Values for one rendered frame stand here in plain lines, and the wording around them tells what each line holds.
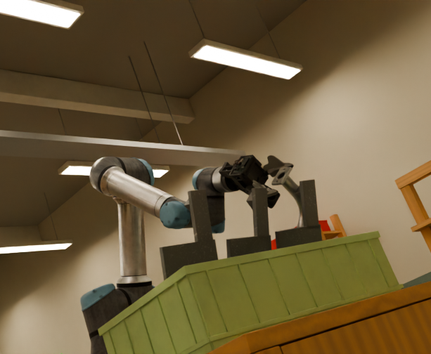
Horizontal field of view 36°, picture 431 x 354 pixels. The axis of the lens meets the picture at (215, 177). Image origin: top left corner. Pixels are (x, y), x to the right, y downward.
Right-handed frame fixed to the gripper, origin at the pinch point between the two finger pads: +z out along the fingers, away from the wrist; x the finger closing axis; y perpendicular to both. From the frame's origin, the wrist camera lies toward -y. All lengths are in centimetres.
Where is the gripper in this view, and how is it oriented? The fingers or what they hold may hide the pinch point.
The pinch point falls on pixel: (284, 180)
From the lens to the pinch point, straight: 170.6
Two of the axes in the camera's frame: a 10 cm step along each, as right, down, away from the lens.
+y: -6.3, -6.5, -4.3
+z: 6.0, -0.5, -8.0
